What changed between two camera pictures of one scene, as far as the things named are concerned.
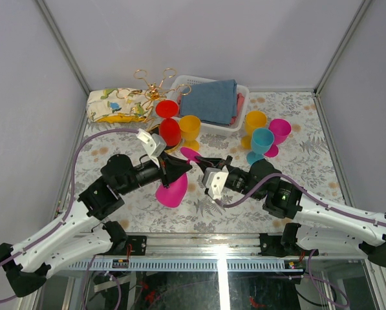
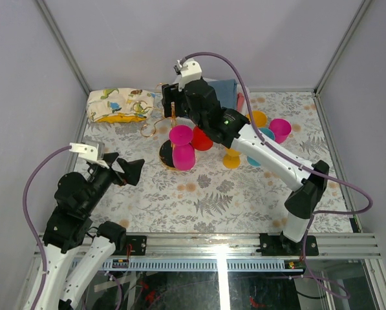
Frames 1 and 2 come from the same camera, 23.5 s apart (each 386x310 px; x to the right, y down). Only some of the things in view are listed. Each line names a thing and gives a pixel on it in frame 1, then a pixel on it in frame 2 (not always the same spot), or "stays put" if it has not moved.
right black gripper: x=205 y=162 to x=171 y=93
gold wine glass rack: x=153 y=93 to x=166 y=150
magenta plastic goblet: x=174 y=196 to x=183 y=152
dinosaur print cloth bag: x=119 y=105 stays put
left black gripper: x=174 y=168 to x=133 y=168
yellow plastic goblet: x=190 y=126 to x=231 y=159
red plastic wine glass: x=169 y=126 to x=200 y=141
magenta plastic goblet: x=281 y=128 stays put
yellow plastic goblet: x=254 y=119 stays put
